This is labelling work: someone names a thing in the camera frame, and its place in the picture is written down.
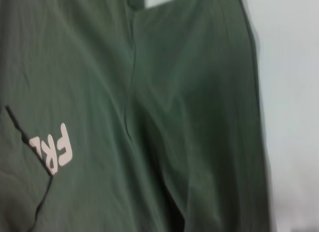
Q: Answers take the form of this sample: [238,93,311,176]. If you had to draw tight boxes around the dark green FREE t-shirt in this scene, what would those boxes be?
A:
[0,0,274,232]

